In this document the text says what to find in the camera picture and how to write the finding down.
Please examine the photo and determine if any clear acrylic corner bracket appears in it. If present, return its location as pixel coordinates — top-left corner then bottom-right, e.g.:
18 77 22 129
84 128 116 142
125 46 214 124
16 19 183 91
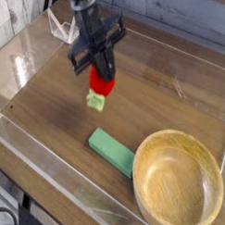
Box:
47 8 80 44

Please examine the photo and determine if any clear acrylic back wall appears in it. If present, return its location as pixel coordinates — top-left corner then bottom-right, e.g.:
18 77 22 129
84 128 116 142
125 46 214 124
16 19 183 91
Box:
115 26 225 120

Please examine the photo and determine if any clear acrylic front wall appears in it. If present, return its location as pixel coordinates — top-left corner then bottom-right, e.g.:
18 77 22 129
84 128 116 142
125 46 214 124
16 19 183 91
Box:
0 114 148 225

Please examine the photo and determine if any black cable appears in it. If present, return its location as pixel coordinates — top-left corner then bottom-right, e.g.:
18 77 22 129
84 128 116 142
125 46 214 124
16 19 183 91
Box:
0 206 20 225

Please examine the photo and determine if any red knitted strawberry toy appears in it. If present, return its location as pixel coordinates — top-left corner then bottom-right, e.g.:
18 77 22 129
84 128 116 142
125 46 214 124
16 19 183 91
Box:
87 65 115 112

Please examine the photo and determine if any green rectangular block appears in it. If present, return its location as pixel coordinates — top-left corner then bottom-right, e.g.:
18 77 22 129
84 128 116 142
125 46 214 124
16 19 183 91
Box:
88 128 135 179

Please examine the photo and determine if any wooden bowl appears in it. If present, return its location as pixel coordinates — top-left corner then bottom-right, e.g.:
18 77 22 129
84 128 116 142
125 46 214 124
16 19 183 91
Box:
132 130 224 225

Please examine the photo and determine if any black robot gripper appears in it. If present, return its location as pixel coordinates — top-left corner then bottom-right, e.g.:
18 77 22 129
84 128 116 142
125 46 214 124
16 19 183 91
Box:
69 12 126 82

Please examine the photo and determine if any clear acrylic wall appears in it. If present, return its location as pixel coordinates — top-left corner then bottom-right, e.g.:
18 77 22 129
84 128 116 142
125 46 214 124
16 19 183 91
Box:
115 26 225 120
0 114 148 225

